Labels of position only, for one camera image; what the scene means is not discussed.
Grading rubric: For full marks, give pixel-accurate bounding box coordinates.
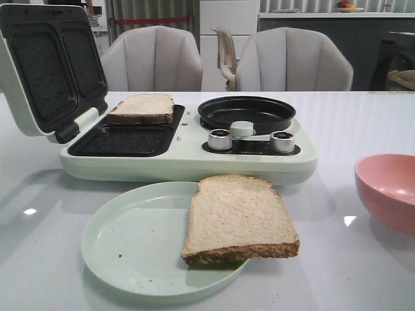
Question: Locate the white bread slice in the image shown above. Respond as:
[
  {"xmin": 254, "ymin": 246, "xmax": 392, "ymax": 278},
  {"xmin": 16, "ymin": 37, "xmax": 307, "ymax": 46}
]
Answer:
[
  {"xmin": 182, "ymin": 174, "xmax": 300, "ymax": 264},
  {"xmin": 107, "ymin": 94, "xmax": 174, "ymax": 124}
]

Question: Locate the green breakfast maker lid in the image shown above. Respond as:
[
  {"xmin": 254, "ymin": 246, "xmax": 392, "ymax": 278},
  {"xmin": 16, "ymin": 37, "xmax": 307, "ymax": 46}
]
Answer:
[{"xmin": 1, "ymin": 3, "xmax": 108, "ymax": 144}]

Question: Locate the pink plastic bowl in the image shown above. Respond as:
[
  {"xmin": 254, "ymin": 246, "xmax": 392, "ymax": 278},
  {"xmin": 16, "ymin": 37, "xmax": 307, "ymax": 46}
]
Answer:
[{"xmin": 355, "ymin": 154, "xmax": 414, "ymax": 235}]

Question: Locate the green breakfast maker base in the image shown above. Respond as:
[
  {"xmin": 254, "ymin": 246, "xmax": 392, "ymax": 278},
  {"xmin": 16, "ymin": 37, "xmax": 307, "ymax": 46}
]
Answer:
[{"xmin": 60, "ymin": 105, "xmax": 318, "ymax": 185}]

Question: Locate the left silver control knob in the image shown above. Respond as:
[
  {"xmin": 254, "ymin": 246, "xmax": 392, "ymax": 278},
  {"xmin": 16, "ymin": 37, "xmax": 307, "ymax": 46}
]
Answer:
[{"xmin": 207, "ymin": 129, "xmax": 232, "ymax": 151}]

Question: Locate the silver control knob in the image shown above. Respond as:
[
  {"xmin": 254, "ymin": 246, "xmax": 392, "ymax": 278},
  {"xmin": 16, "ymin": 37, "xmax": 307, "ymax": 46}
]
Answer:
[
  {"xmin": 270, "ymin": 131, "xmax": 295, "ymax": 154},
  {"xmin": 207, "ymin": 129, "xmax": 232, "ymax": 151}
]

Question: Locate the round black frying pan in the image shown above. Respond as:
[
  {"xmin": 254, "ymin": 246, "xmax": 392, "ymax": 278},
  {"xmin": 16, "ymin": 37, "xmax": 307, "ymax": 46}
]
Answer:
[{"xmin": 198, "ymin": 95, "xmax": 296, "ymax": 135}]

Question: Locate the right silver control knob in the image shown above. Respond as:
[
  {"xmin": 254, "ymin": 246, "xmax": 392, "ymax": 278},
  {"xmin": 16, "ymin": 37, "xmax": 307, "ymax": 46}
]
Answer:
[{"xmin": 270, "ymin": 131, "xmax": 295, "ymax": 154}]

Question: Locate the beige office chair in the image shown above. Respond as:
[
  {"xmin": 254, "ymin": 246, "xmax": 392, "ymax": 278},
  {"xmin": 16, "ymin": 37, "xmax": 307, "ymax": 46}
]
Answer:
[{"xmin": 211, "ymin": 27, "xmax": 238, "ymax": 91}]

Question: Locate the light green round plate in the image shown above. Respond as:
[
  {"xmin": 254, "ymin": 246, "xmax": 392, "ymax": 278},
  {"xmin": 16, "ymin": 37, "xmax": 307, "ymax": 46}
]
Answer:
[{"xmin": 81, "ymin": 181, "xmax": 247, "ymax": 303}]

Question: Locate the left grey upholstered chair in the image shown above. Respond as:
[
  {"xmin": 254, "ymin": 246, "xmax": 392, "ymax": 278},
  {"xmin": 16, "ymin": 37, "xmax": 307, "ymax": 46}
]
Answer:
[{"xmin": 101, "ymin": 26, "xmax": 203, "ymax": 91}]

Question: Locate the grey upholstered chair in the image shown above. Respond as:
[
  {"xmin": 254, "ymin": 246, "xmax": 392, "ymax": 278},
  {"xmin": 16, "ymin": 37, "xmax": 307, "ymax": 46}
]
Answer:
[
  {"xmin": 101, "ymin": 26, "xmax": 203, "ymax": 91},
  {"xmin": 236, "ymin": 27, "xmax": 353, "ymax": 91}
]

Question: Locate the right grey upholstered chair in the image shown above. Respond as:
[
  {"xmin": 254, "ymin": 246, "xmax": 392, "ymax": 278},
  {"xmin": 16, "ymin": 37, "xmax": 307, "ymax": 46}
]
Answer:
[{"xmin": 236, "ymin": 27, "xmax": 353, "ymax": 91}]

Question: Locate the white cabinet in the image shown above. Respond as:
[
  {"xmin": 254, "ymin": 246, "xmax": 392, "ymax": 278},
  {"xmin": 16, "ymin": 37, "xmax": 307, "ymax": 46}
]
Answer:
[{"xmin": 200, "ymin": 1, "xmax": 259, "ymax": 91}]

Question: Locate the fruit plate on counter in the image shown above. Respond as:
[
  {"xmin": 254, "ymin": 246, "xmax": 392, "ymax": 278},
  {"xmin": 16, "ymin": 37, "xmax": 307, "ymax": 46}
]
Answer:
[{"xmin": 335, "ymin": 0, "xmax": 364, "ymax": 13}]

